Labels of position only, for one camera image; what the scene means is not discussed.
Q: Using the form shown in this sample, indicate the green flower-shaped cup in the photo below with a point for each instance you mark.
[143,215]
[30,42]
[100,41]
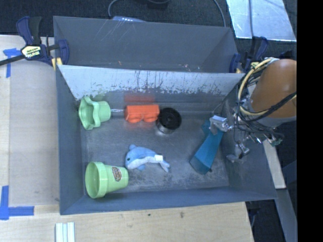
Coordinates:
[93,112]

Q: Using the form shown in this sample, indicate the pale wood board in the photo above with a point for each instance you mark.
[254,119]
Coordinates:
[32,135]

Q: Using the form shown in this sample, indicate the grey metal bin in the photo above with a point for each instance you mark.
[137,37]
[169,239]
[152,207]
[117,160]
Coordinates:
[161,145]

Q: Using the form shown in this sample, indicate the green cup with label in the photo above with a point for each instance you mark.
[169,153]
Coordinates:
[104,179]

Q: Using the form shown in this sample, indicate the orange toy block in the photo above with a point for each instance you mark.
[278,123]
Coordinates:
[141,113]

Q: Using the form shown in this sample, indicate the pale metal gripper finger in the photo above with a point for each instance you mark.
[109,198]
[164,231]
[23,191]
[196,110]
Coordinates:
[243,149]
[232,157]

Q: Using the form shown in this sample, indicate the blue toy dolphin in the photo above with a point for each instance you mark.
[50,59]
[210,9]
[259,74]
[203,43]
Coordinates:
[141,157]

